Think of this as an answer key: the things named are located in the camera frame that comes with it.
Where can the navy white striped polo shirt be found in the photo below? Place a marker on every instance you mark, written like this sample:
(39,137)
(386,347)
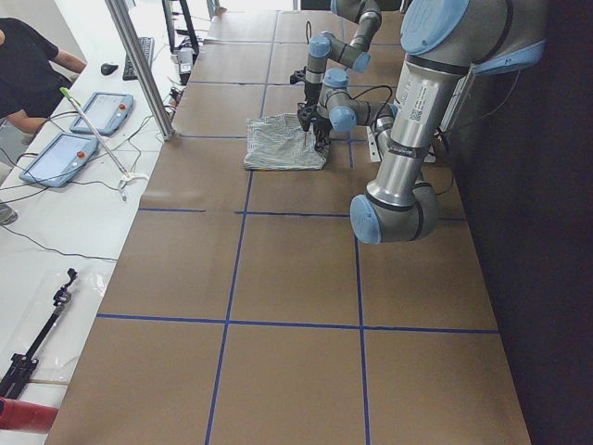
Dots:
(278,143)

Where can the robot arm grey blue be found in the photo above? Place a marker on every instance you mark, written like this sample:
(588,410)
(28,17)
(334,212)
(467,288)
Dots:
(325,46)
(443,41)

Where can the white reacher grabber stick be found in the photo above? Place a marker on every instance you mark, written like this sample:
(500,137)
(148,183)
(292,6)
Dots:
(127,177)

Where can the black computer mouse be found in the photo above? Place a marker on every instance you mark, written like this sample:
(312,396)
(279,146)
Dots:
(108,68)

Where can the blue teach pendant far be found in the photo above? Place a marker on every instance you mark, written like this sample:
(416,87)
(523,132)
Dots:
(107,111)

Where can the blue teach pendant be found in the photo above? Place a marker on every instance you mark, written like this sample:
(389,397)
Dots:
(107,111)
(60,160)

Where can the blue teach pendant near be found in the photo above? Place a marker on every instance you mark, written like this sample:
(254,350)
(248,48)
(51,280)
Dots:
(60,160)

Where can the person in black shirt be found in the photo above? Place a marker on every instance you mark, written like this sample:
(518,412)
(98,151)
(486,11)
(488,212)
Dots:
(30,87)

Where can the red cylinder object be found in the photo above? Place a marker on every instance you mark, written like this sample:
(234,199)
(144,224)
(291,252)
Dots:
(18,415)

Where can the aluminium frame post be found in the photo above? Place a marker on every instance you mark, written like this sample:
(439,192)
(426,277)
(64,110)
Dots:
(129,38)

